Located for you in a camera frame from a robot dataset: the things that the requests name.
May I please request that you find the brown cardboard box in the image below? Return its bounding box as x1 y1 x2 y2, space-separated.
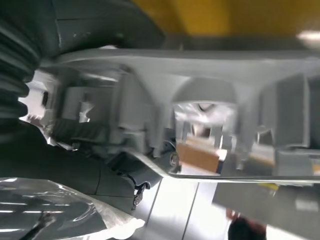
176 134 227 174

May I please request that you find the person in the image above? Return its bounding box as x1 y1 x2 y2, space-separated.
226 208 268 240

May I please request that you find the yellow tape rectangle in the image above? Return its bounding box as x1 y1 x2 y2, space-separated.
131 0 320 38

